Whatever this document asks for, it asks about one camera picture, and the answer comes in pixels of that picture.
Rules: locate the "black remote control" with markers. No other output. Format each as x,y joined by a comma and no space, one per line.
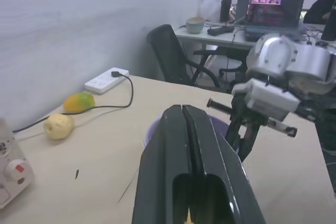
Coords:
219,30

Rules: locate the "pale yellow peeled apple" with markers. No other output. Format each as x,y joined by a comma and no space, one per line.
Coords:
58,126

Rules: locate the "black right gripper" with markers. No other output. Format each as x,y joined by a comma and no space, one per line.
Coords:
241,111

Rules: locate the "yellow green mango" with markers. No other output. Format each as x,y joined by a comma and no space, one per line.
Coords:
78,102

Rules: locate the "white power strip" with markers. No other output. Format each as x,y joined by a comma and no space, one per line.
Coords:
106,80

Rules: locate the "white office desk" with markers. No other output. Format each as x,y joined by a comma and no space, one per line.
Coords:
210,36

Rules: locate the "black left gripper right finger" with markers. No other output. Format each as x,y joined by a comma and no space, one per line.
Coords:
218,155

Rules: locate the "person in dark jacket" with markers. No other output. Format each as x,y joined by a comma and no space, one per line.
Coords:
319,9

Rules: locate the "pale green ceramic bowl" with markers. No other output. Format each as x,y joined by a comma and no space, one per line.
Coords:
194,24

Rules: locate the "purple bowl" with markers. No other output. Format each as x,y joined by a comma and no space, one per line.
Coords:
153,132

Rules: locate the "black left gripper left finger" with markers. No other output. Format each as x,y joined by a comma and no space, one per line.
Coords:
162,155

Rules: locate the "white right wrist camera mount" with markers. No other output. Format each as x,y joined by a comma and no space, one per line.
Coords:
267,98

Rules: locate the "black office chair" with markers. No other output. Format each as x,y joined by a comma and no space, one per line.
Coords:
170,53

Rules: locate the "black tumbler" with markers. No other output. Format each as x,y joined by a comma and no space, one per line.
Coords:
225,10

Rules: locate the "white plastic bag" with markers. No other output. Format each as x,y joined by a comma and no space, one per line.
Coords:
210,3

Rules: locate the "dark open laptop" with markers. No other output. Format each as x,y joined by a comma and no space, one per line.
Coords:
270,11

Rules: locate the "white appliance with red knob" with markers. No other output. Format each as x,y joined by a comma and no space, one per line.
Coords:
11,171

